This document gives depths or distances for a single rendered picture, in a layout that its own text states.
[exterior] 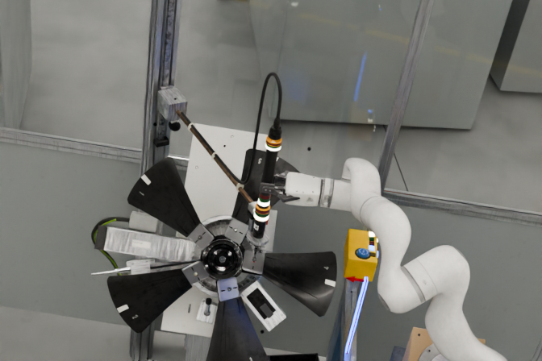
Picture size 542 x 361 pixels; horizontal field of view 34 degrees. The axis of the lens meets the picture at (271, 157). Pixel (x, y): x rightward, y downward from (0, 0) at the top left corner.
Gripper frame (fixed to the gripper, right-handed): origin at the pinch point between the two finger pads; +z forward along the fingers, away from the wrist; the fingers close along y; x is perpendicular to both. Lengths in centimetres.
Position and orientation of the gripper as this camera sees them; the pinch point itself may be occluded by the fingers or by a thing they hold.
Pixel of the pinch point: (267, 183)
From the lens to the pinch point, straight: 256.4
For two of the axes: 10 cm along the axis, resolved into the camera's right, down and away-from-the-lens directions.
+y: 0.8, -5.8, 8.1
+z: -9.9, -1.6, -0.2
